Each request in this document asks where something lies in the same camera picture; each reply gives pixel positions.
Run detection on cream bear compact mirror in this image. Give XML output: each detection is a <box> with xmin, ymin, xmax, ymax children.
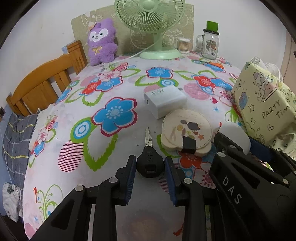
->
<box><xmin>160</xmin><ymin>108</ymin><xmax>213</xmax><ymax>157</ymax></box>

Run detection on glass mason jar mug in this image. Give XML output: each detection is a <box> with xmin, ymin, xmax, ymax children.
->
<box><xmin>196</xmin><ymin>21</ymin><xmax>219</xmax><ymax>60</ymax></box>

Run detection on white floor fan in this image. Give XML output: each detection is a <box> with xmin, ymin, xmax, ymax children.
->
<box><xmin>250</xmin><ymin>56</ymin><xmax>283</xmax><ymax>82</ymax></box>

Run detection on beige door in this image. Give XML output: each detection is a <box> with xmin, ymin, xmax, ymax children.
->
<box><xmin>279</xmin><ymin>32</ymin><xmax>296</xmax><ymax>82</ymax></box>

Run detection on yellow cartoon paper box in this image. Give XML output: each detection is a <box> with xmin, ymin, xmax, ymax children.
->
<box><xmin>231</xmin><ymin>61</ymin><xmax>295</xmax><ymax>158</ymax></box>

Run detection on beige patterned wall board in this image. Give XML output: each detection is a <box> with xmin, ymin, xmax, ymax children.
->
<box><xmin>71</xmin><ymin>4</ymin><xmax>194</xmax><ymax>55</ymax></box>

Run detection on grey plaid pillow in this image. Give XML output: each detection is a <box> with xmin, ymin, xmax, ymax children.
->
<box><xmin>1</xmin><ymin>113</ymin><xmax>38</xmax><ymax>189</ymax></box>

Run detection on white 45W charger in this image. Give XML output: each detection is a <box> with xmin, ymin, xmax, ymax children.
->
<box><xmin>144</xmin><ymin>86</ymin><xmax>187</xmax><ymax>120</ymax></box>

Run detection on green desk fan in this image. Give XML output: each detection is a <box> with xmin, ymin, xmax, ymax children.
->
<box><xmin>114</xmin><ymin>0</ymin><xmax>186</xmax><ymax>60</ymax></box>

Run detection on purple plush bunny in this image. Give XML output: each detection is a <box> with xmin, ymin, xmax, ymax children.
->
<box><xmin>87</xmin><ymin>18</ymin><xmax>118</xmax><ymax>66</ymax></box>

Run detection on black key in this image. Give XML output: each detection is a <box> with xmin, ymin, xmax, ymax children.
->
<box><xmin>136</xmin><ymin>127</ymin><xmax>165</xmax><ymax>178</ymax></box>

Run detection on floral tablecloth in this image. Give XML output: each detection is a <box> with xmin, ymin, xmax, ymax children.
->
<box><xmin>23</xmin><ymin>54</ymin><xmax>244</xmax><ymax>237</ymax></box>

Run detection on white earbuds case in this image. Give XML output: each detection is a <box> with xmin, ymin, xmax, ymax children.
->
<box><xmin>218</xmin><ymin>123</ymin><xmax>251</xmax><ymax>155</ymax></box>

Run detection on cotton swab container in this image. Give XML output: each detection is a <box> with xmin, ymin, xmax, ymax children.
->
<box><xmin>177</xmin><ymin>37</ymin><xmax>191</xmax><ymax>54</ymax></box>

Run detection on orange scissors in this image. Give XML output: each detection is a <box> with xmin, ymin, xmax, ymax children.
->
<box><xmin>191</xmin><ymin>59</ymin><xmax>224</xmax><ymax>69</ymax></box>

